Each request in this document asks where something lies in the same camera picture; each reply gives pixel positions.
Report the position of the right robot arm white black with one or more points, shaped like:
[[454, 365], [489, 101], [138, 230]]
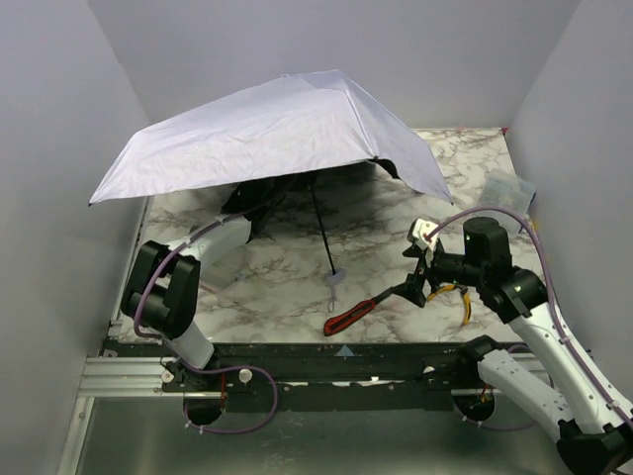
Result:
[[589, 420]]

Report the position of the aluminium frame rail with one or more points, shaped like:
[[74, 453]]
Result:
[[144, 377]]

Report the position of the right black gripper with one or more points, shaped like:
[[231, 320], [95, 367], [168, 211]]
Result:
[[421, 278]]

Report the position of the pink zippered umbrella case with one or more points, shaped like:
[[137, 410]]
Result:
[[226, 271]]

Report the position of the red black utility knife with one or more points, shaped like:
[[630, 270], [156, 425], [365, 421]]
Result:
[[340, 323]]

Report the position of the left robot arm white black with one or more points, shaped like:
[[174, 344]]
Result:
[[161, 294]]

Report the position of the lavender folding umbrella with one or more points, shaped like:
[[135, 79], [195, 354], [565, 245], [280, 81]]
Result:
[[284, 128]]

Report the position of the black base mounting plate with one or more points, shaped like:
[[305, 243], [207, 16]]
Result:
[[324, 377]]

